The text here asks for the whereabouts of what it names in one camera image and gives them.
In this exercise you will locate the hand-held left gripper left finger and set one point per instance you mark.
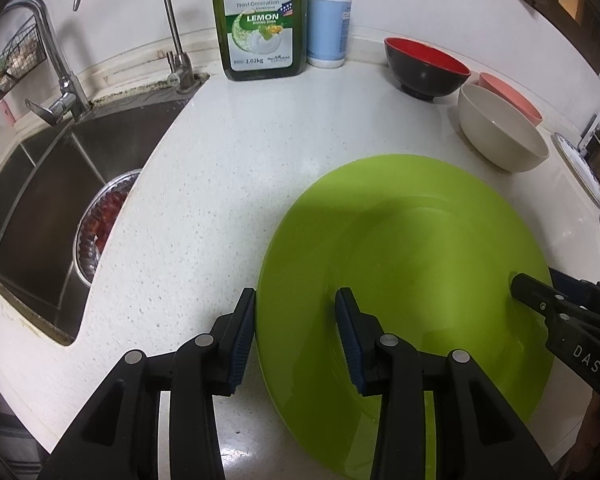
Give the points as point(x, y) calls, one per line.
point(242, 332)

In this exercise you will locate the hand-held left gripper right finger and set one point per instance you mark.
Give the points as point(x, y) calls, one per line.
point(347, 340)

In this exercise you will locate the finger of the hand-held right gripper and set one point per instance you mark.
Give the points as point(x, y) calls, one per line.
point(535, 292)
point(590, 292)

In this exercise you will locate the green plate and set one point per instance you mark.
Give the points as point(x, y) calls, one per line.
point(405, 240)

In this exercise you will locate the pink bowl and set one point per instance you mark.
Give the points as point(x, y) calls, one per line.
point(517, 97)

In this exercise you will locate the blue patterned white plate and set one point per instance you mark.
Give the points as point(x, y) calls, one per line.
point(582, 170)

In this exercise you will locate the beige bowl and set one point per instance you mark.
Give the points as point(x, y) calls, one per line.
point(495, 135)

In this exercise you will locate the metal strainer with red food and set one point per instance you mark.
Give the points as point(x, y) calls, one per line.
point(100, 230)

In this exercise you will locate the stainless steel sink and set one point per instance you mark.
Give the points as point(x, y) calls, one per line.
point(35, 200)

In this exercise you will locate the red and black bowl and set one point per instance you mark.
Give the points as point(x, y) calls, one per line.
point(420, 72)

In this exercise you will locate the slim gooseneck steel faucet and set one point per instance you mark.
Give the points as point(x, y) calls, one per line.
point(177, 55)

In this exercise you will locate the large steel kitchen faucet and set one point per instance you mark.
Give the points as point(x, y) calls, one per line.
point(65, 85)

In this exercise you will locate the green dish soap bottle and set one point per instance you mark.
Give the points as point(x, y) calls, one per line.
point(257, 25)

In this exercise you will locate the white blue pump bottle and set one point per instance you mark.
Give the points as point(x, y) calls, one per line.
point(328, 25)

